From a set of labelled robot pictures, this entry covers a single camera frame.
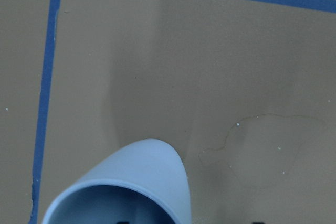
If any light blue plastic cup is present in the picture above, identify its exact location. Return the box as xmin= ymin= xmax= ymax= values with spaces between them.
xmin=43 ymin=139 xmax=192 ymax=223

